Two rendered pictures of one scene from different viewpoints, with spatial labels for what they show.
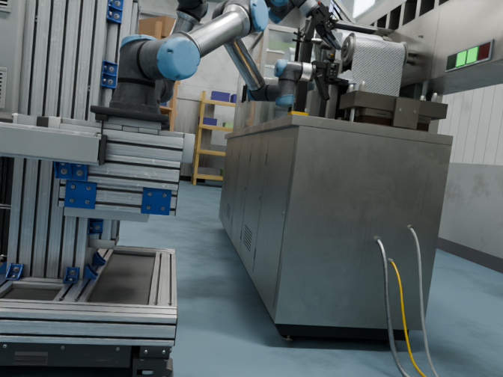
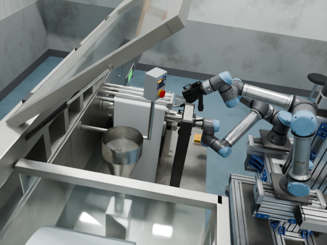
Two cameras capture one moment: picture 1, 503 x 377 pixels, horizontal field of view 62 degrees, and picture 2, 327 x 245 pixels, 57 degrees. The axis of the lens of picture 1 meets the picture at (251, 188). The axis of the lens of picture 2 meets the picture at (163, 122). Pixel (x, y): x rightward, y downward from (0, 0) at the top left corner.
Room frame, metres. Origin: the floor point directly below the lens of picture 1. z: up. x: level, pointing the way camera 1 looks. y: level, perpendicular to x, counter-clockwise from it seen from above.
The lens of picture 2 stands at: (3.40, -0.03, 2.19)
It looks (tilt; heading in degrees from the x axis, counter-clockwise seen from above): 36 degrees down; 193
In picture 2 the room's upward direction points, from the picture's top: 8 degrees clockwise
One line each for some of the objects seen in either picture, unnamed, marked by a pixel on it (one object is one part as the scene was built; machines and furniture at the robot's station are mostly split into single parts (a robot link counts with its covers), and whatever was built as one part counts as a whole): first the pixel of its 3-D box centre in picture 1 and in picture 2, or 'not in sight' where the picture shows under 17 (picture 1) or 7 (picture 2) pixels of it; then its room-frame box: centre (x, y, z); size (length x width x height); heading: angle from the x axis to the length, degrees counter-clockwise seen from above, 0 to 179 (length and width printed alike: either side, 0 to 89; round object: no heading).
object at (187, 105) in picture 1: (178, 137); not in sight; (9.77, 1.83, 0.96); 1.49 x 1.15 x 1.93; 101
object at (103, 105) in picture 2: not in sight; (108, 104); (2.22, -0.60, 1.34); 0.07 x 0.07 x 0.07; 10
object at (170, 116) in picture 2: (325, 43); (170, 115); (2.17, -0.29, 1.34); 0.06 x 0.06 x 0.06; 10
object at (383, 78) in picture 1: (375, 82); not in sight; (1.89, -0.49, 1.11); 0.23 x 0.01 x 0.18; 100
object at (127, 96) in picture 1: (135, 97); (278, 134); (1.34, 0.40, 0.87); 0.15 x 0.15 x 0.10
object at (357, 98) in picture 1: (392, 106); not in sight; (1.78, -0.54, 1.00); 0.40 x 0.16 x 0.06; 100
